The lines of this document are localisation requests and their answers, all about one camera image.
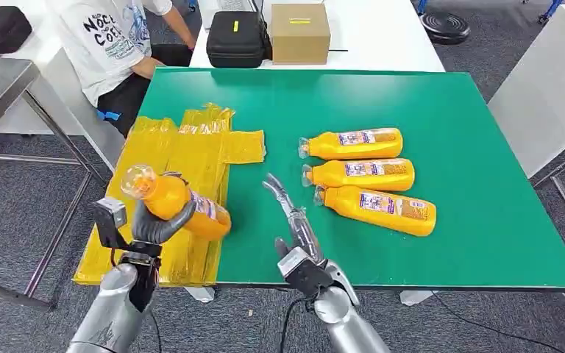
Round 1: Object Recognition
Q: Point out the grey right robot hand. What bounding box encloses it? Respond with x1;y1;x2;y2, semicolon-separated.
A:
262;173;327;268

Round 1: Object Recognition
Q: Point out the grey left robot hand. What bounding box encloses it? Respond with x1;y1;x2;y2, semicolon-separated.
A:
131;199;199;246

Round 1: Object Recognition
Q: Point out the orange drink bottle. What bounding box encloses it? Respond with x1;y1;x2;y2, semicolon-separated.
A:
312;184;438;239
119;164;232;243
301;157;416;193
297;126;405;161

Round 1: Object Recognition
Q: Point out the white table foot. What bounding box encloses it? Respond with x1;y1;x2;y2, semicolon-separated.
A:
399;290;436;307
184;286;216;304

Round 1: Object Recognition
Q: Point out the yellow plastic sheet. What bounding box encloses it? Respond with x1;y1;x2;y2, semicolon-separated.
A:
73;102;268;288

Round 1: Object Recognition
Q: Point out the green table mat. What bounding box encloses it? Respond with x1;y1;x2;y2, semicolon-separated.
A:
136;67;565;292

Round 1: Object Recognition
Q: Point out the person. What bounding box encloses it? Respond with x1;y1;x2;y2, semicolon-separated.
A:
43;0;199;138

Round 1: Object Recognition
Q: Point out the brown cardboard box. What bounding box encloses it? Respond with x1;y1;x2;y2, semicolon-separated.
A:
270;2;333;66

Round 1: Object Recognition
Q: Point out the black zip case yellow tag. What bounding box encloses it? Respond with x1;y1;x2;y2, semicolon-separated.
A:
205;10;272;70

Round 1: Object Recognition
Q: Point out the grey laptop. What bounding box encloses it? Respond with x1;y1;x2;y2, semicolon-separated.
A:
196;0;260;14

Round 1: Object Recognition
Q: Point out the round black base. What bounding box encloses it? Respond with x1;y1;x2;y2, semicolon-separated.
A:
419;11;472;46

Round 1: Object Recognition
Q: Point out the white side table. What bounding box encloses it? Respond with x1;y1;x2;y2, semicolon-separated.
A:
486;4;565;250

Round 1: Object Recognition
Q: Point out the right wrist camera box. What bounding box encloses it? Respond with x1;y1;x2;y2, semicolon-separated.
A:
277;245;335;299

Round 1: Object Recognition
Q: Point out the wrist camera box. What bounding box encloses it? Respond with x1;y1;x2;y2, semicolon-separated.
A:
91;196;129;250
277;245;335;299

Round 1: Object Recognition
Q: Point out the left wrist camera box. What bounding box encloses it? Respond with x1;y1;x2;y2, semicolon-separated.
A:
91;196;129;250

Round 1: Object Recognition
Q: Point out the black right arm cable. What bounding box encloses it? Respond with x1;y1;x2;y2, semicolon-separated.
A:
278;294;313;353

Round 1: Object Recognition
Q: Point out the black floor cable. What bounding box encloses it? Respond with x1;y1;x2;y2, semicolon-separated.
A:
432;292;565;353

